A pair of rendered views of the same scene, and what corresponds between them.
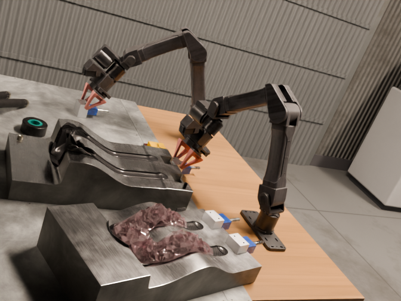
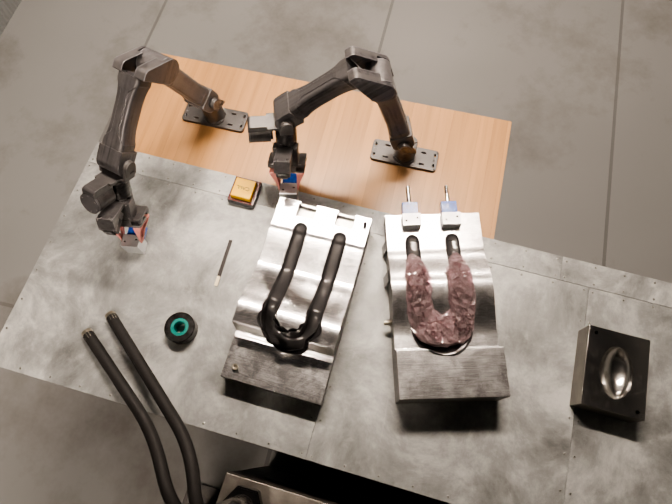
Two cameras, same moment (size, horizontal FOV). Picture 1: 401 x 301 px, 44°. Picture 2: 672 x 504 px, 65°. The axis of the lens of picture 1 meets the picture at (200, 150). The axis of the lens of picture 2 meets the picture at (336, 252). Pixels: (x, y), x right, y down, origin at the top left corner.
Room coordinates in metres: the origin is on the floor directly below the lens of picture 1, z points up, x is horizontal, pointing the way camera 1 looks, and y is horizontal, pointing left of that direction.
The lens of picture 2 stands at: (0.94, 0.45, 2.19)
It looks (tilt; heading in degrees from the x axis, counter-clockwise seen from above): 69 degrees down; 317
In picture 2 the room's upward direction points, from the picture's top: 2 degrees counter-clockwise
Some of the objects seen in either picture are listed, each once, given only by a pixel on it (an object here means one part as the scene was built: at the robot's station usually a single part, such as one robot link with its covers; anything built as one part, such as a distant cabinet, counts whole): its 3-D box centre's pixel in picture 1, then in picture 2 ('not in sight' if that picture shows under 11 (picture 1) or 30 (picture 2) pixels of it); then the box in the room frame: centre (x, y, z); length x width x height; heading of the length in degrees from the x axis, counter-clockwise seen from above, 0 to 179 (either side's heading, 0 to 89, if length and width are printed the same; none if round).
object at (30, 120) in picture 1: (34, 127); (181, 328); (1.46, 0.53, 0.82); 0.08 x 0.08 x 0.04
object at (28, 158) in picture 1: (100, 164); (299, 294); (1.30, 0.26, 0.87); 0.50 x 0.26 x 0.14; 120
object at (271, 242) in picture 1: (266, 220); (405, 149); (1.41, -0.28, 0.84); 0.20 x 0.07 x 0.08; 31
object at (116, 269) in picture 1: (160, 247); (440, 301); (1.03, 0.01, 0.86); 0.50 x 0.26 x 0.11; 137
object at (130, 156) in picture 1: (111, 152); (303, 284); (1.30, 0.24, 0.92); 0.35 x 0.16 x 0.09; 120
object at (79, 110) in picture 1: (92, 109); (138, 228); (1.77, 0.44, 0.83); 0.13 x 0.05 x 0.05; 130
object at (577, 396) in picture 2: not in sight; (609, 373); (0.61, -0.16, 0.84); 0.20 x 0.15 x 0.07; 120
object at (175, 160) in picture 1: (185, 167); (290, 178); (1.58, 0.03, 0.83); 0.13 x 0.05 x 0.05; 133
